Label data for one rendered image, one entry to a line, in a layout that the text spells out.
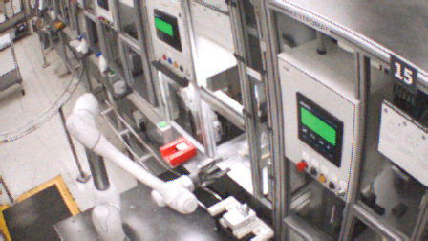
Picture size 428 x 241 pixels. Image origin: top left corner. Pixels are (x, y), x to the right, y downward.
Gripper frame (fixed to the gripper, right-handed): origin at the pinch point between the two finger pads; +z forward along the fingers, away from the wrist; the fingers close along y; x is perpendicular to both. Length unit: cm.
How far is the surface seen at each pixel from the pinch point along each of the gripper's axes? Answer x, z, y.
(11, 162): 255, -125, -100
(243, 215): -29.5, -10.7, -8.2
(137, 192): 47, -36, -33
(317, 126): -71, -1, 61
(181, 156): 27.0, -9.6, -5.9
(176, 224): 8.8, -30.9, -32.8
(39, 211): 153, -115, -99
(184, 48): 24, 2, 55
